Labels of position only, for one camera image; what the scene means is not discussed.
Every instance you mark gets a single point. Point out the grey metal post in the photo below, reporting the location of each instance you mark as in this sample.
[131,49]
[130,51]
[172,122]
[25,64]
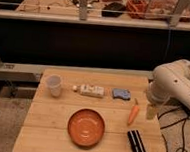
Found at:
[83,9]

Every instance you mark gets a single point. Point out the orange carrot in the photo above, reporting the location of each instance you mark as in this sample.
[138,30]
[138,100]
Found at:
[134,112]

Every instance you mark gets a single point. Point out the white glue bottle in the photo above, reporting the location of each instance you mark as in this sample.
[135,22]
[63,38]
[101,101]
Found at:
[89,90]

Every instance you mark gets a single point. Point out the orange crate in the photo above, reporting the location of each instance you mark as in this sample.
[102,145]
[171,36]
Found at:
[136,9]

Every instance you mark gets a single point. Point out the orange plate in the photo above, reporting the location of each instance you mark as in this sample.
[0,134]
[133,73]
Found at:
[86,127]

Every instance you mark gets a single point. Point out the black whiteboard eraser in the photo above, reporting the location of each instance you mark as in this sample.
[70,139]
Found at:
[136,142]

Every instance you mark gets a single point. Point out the black bag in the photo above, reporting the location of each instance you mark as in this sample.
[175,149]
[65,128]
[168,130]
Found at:
[114,9]

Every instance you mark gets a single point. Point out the blue sponge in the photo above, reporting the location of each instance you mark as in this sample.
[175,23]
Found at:
[123,94]

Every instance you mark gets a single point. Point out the translucent plastic cup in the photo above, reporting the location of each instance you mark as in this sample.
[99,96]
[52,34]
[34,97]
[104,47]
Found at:
[53,83]

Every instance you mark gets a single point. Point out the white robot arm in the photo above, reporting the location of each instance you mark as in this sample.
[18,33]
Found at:
[169,80]

